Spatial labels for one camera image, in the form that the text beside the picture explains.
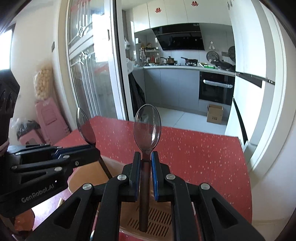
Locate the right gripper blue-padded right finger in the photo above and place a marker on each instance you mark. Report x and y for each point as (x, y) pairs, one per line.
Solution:
(198, 212)

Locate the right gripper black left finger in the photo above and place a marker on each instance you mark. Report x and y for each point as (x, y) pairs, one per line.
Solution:
(92, 212)

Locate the dark translucent spoon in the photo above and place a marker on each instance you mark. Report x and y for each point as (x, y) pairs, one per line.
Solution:
(86, 131)

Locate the grey lower kitchen cabinets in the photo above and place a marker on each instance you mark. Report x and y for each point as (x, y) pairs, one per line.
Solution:
(174, 87)

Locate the white upper kitchen cabinets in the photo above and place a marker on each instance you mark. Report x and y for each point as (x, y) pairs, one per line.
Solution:
(160, 13)

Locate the person's left hand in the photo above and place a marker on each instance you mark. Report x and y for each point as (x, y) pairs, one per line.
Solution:
(23, 222)

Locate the pink stool with bag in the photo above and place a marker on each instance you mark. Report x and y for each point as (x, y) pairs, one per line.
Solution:
(31, 139)

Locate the black plastic bag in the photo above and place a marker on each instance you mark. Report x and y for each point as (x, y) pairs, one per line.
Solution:
(25, 127)

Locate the stack of pink stools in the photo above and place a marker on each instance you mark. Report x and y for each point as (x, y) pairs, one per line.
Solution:
(53, 126)

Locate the bag of yellow balls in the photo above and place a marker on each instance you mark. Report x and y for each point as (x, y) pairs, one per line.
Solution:
(43, 82)

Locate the cardboard box on floor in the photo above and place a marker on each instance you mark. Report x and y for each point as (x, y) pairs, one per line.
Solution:
(215, 114)

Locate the built-in black oven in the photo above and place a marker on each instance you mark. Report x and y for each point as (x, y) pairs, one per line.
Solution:
(216, 87)

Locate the sliding glass door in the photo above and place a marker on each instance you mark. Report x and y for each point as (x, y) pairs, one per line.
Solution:
(96, 58)

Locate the black wok on counter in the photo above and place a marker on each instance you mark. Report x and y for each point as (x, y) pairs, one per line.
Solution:
(222, 65)

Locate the black frying pan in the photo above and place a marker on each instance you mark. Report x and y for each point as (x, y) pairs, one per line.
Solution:
(191, 62)

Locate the cooking pot on stove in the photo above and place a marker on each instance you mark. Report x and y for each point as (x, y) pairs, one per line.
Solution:
(169, 61)

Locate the black range hood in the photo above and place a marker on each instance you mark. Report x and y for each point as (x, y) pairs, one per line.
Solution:
(185, 36)

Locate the white refrigerator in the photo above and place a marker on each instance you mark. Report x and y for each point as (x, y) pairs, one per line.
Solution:
(255, 65)

